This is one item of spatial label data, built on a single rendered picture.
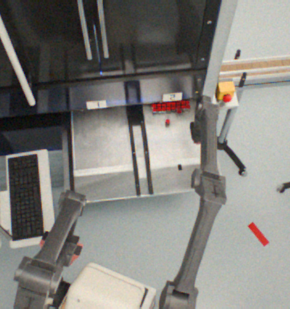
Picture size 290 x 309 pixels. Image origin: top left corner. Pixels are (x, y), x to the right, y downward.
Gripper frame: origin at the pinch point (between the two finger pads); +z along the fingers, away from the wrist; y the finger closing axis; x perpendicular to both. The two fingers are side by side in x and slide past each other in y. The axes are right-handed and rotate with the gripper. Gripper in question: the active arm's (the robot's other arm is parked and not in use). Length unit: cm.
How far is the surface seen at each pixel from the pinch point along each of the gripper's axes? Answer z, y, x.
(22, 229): 20, -23, 79
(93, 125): 9, 21, 45
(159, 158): 12.0, 0.9, 16.3
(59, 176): 72, 31, 72
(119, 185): 13.4, -9.8, 35.3
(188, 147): 11.6, 5.2, 2.4
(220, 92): -4.7, 22.5, -13.5
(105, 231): 100, 5, 48
